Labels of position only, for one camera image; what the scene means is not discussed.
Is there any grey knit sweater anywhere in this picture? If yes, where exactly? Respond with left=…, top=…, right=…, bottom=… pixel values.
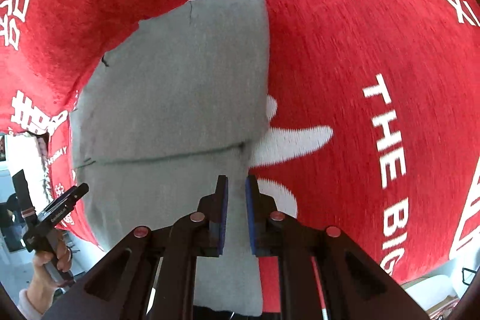
left=70, top=0, right=269, bottom=316

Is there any pink sleeve left forearm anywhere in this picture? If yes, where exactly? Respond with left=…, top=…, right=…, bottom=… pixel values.
left=17, top=289, right=42, bottom=320

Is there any person's left hand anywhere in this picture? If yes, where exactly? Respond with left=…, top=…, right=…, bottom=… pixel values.
left=27, top=231, right=72, bottom=314

